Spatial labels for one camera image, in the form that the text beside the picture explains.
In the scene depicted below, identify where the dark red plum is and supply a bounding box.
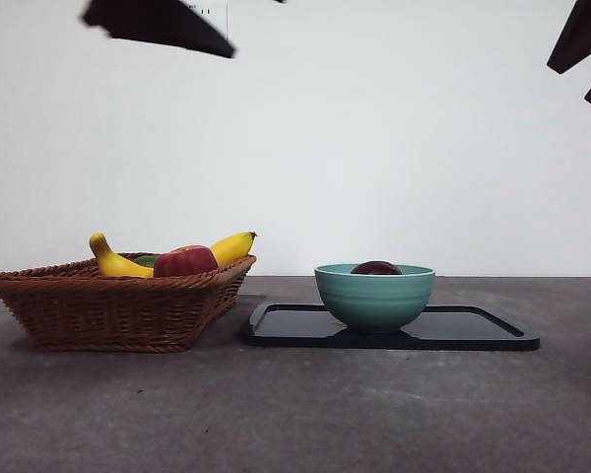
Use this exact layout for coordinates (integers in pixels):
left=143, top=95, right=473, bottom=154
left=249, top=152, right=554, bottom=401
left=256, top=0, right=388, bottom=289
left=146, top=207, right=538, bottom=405
left=350, top=260, right=404, bottom=277

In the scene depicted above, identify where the teal bowl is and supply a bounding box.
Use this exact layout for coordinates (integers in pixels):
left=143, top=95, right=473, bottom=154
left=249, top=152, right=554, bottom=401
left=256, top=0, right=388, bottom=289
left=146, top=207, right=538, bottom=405
left=313, top=261, right=437, bottom=335

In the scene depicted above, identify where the yellow banana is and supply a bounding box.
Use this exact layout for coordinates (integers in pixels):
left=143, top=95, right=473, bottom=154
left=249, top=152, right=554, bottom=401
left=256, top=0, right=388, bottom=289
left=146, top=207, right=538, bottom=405
left=87, top=230, right=258, bottom=280

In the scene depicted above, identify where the dark rectangular tray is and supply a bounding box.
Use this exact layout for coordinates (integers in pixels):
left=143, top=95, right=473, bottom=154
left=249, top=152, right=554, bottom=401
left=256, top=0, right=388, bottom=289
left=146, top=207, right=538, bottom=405
left=239, top=302, right=542, bottom=353

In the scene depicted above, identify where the red apple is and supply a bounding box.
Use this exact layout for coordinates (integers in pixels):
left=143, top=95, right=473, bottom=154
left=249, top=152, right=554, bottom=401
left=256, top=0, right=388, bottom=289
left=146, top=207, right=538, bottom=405
left=152, top=244, right=220, bottom=279

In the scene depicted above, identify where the brown wicker basket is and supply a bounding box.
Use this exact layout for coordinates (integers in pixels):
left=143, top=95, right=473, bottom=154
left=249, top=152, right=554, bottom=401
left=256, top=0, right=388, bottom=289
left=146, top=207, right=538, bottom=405
left=0, top=252, right=257, bottom=354

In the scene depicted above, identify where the white wall socket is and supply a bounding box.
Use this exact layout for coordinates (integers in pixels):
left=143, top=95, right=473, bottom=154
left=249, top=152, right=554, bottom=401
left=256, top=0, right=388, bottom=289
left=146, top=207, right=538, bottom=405
left=183, top=0, right=230, bottom=41

